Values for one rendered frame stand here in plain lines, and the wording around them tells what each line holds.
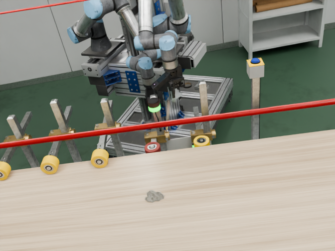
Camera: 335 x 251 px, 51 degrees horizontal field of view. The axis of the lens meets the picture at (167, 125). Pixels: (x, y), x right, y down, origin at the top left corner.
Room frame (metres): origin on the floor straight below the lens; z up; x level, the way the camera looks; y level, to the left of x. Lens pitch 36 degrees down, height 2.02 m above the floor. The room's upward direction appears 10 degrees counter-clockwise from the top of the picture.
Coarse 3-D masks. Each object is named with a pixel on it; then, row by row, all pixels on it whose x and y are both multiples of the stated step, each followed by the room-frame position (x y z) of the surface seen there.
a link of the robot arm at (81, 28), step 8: (88, 0) 2.03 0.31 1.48; (96, 0) 2.02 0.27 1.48; (104, 0) 2.04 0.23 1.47; (112, 0) 2.06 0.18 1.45; (88, 8) 2.03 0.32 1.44; (96, 8) 2.00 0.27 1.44; (104, 8) 2.02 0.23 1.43; (112, 8) 2.06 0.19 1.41; (88, 16) 2.04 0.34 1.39; (96, 16) 2.00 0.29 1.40; (80, 24) 2.21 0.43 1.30; (88, 24) 2.16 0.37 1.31; (72, 32) 2.28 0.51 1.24; (80, 32) 2.25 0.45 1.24; (88, 32) 2.29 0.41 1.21; (72, 40) 2.31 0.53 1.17; (80, 40) 2.30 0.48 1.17
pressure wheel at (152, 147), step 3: (147, 144) 1.39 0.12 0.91; (150, 144) 1.39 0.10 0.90; (153, 144) 1.38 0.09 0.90; (156, 144) 1.38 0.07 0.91; (159, 144) 1.37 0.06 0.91; (147, 147) 1.36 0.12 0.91; (150, 147) 1.37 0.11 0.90; (153, 147) 1.36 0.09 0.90; (156, 147) 1.35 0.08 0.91; (159, 147) 1.35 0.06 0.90; (147, 150) 1.34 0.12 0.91; (150, 150) 1.34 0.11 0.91; (153, 150) 1.33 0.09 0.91; (156, 150) 1.33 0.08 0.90; (159, 150) 1.34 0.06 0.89
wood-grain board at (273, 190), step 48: (240, 144) 1.27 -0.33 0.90; (288, 144) 1.21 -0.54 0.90; (0, 192) 1.24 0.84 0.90; (48, 192) 1.18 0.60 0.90; (96, 192) 1.12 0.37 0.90; (144, 192) 1.07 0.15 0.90; (192, 192) 1.02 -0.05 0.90; (240, 192) 0.98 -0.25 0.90; (288, 192) 0.93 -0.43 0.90; (0, 240) 0.95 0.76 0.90; (48, 240) 0.91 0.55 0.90; (96, 240) 0.87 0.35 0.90; (144, 240) 0.83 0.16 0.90; (192, 240) 0.79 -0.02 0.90; (240, 240) 0.75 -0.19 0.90; (288, 240) 0.72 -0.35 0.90
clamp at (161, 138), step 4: (148, 132) 1.54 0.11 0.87; (152, 132) 1.53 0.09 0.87; (156, 132) 1.52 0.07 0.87; (164, 132) 1.51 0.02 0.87; (168, 132) 1.51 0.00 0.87; (148, 136) 1.50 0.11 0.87; (152, 136) 1.49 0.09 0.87; (156, 136) 1.49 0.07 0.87; (160, 136) 1.49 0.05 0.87; (164, 136) 1.49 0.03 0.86; (168, 136) 1.49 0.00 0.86; (148, 140) 1.49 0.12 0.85; (160, 140) 1.49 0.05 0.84; (164, 140) 1.49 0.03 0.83
